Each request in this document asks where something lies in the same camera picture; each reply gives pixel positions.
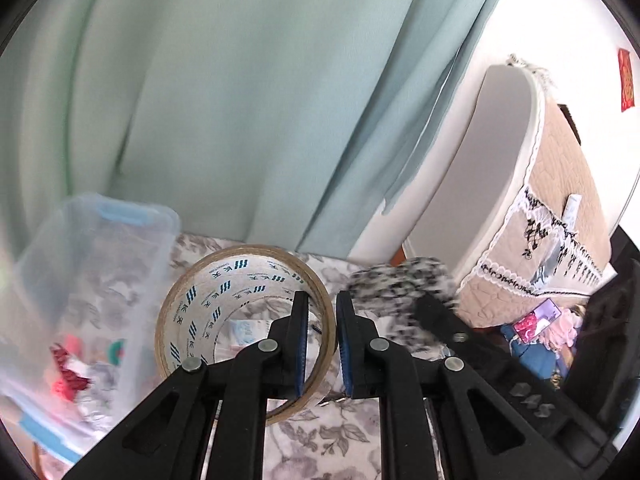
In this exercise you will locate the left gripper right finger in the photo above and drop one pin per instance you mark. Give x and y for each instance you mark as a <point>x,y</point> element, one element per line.
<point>440,419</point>

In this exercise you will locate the quilted beige lace cover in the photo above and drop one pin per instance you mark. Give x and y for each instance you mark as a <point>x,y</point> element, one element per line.
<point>551,239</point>

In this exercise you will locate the leopard print scrunchie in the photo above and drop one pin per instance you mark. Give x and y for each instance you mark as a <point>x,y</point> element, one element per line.
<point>388,295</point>

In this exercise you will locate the floral grey table cloth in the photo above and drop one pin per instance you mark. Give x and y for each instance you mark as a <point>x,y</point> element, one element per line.
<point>338,438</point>

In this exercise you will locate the light green curtain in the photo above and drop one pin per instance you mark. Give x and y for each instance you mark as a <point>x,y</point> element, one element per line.
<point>292,123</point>

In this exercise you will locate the clear tape roll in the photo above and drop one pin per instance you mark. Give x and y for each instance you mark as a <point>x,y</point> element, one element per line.
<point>228,300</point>

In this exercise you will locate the clear plastic storage box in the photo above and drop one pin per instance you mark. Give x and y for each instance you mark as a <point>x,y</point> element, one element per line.
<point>78,317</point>

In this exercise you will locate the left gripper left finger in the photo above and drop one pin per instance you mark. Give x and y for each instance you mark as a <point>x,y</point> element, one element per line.
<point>207,420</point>

